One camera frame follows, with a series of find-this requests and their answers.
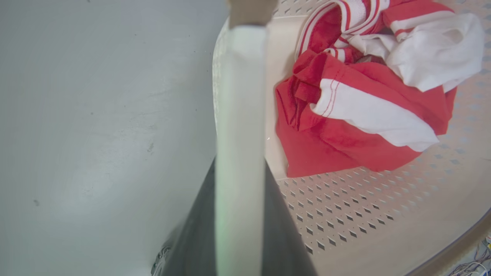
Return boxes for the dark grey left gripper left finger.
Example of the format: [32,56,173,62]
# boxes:
[151,156,218,276]

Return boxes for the red and white striped garment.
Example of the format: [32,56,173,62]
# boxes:
[275,0,485,178]

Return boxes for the tangled coloured thin cables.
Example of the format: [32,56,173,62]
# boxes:
[447,233,491,276]

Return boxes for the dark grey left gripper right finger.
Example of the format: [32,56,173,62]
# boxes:
[262,160,318,276]

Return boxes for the white perforated plastic laundry basket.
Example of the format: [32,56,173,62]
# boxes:
[212,0,491,276]

